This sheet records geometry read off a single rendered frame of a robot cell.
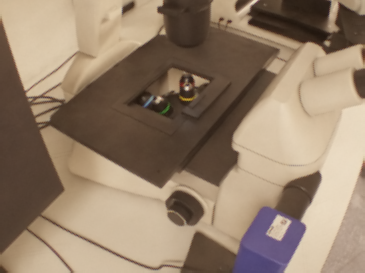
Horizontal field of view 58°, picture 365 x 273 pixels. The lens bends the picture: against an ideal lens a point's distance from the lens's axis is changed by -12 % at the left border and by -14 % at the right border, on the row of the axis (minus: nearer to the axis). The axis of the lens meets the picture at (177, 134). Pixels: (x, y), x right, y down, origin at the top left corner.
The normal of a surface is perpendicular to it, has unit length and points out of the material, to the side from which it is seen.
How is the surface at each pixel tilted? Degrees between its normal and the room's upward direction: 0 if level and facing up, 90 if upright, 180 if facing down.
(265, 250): 0
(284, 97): 0
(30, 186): 86
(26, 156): 86
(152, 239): 0
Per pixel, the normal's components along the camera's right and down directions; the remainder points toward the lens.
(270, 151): -0.56, 0.54
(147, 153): -0.02, -0.71
